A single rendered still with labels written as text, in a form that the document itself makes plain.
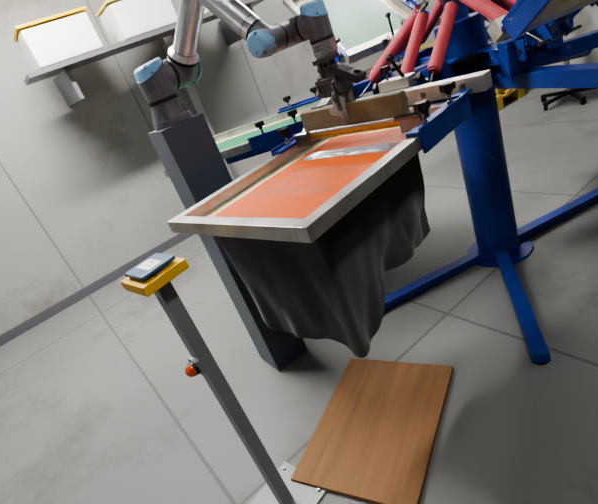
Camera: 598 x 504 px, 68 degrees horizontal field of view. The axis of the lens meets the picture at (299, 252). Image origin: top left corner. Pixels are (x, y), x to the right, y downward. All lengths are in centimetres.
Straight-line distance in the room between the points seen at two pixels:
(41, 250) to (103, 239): 49
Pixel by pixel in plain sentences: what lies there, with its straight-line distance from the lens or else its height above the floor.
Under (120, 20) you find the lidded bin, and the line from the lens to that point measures 376.
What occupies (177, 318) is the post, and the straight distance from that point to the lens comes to 120.
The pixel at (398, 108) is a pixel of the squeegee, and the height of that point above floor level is 105.
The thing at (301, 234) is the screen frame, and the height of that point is 97.
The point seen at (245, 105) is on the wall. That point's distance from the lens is 477.
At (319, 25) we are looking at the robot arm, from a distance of 145.
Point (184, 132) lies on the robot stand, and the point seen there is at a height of 116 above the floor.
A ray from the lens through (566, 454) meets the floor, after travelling 165.
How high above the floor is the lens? 133
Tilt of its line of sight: 25 degrees down
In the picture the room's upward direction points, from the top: 22 degrees counter-clockwise
